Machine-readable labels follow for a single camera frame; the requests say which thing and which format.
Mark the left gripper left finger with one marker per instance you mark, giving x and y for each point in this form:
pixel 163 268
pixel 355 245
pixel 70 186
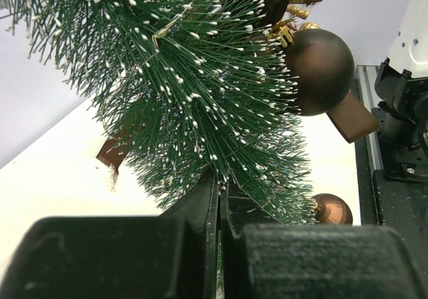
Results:
pixel 173 255

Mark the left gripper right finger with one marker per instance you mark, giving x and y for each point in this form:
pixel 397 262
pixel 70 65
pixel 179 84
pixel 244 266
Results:
pixel 263 258

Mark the brown bauble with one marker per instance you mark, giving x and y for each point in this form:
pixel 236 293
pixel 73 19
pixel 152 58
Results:
pixel 321 67
pixel 331 210

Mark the brown ribbon bow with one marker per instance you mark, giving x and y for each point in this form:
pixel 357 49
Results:
pixel 352 120

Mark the small green christmas tree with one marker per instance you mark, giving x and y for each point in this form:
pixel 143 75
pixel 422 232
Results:
pixel 182 86

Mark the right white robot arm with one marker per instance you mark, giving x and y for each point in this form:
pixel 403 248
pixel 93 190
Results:
pixel 401 85

